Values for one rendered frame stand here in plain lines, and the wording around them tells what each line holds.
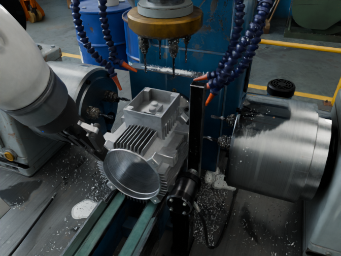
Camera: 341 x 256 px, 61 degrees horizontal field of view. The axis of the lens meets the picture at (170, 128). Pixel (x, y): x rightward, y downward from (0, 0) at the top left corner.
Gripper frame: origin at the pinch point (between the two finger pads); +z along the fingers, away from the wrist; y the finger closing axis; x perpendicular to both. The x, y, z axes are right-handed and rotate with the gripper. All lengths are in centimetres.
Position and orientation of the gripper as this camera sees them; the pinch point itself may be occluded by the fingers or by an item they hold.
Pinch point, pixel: (97, 150)
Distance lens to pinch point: 66.3
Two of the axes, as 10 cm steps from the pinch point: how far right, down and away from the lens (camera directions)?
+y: -9.3, -2.0, 2.9
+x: -3.0, 8.8, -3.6
